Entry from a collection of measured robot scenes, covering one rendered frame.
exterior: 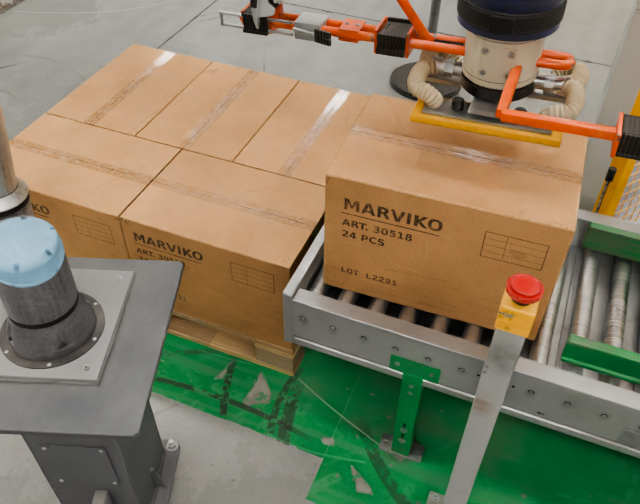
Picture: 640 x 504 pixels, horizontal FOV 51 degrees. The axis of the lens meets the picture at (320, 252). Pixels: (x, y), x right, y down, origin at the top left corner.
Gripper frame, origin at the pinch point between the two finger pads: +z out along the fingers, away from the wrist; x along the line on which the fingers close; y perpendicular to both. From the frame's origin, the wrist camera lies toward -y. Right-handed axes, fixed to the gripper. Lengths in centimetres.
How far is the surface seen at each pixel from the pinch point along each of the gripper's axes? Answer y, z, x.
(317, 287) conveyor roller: 25, 66, -24
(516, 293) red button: 76, 17, -52
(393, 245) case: 45, 44, -21
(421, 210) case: 51, 31, -21
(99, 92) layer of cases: -95, 67, 41
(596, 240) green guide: 96, 61, 22
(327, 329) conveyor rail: 32, 70, -34
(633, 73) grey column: 96, 44, 95
